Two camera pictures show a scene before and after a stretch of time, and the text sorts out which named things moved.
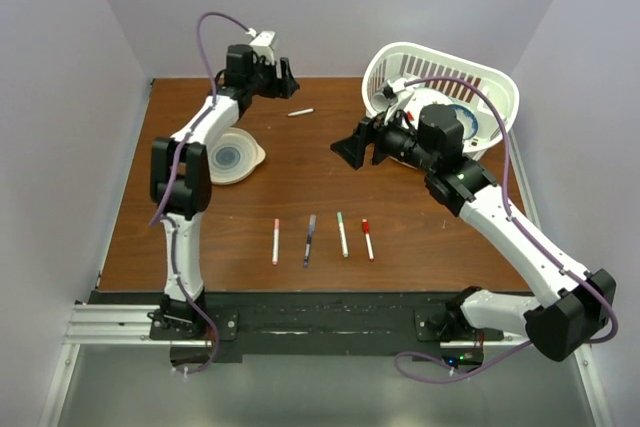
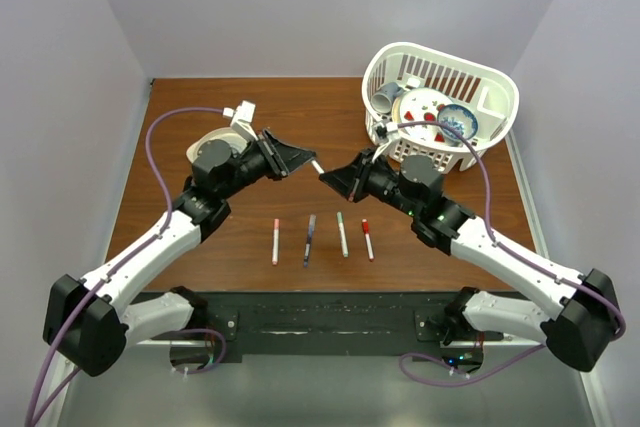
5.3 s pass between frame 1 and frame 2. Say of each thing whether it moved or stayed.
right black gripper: moved
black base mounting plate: stayed
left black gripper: moved
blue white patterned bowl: stayed
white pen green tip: stayed
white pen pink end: stayed
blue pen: stayed
